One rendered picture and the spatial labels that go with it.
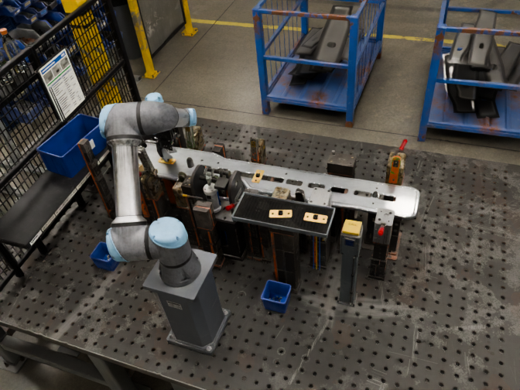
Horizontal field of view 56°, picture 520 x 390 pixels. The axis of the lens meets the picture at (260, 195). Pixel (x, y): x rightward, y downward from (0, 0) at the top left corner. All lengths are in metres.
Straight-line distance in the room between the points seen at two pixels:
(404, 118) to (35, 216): 3.00
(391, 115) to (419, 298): 2.38
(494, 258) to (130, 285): 1.64
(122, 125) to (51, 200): 0.79
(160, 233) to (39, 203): 0.90
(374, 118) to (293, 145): 1.52
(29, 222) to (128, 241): 0.76
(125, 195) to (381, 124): 2.87
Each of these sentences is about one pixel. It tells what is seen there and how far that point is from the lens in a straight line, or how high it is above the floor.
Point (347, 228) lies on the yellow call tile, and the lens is 1.79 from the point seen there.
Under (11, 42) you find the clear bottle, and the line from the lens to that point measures 2.49.
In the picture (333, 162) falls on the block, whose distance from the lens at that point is 2.24.
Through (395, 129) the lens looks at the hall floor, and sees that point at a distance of 4.16.
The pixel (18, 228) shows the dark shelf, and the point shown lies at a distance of 2.33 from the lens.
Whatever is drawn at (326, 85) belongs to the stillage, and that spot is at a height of 0.16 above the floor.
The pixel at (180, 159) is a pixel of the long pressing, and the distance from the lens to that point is 2.41.
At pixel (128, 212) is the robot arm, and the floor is 1.36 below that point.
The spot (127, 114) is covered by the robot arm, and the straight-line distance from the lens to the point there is 1.70.
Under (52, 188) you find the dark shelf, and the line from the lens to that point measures 2.45.
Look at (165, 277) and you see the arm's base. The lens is 1.76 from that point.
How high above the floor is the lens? 2.50
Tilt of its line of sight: 44 degrees down
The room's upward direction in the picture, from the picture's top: 7 degrees counter-clockwise
